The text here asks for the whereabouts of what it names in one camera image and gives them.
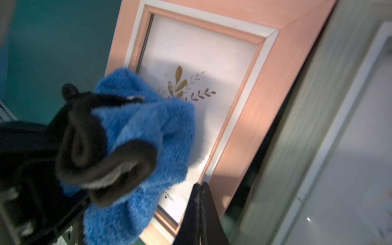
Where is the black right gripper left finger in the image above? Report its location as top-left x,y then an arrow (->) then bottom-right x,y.
173,183 -> 201,245

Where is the blue black-edged cloth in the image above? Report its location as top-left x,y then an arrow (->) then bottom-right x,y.
55,68 -> 196,245

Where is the grey-green picture frame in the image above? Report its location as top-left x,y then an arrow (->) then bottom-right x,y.
229,1 -> 392,245

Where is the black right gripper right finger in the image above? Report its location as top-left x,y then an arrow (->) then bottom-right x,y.
200,182 -> 229,245

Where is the pink picture frame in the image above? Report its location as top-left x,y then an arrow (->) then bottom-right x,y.
106,1 -> 335,245

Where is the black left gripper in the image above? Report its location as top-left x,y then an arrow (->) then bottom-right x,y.
1,121 -> 91,245

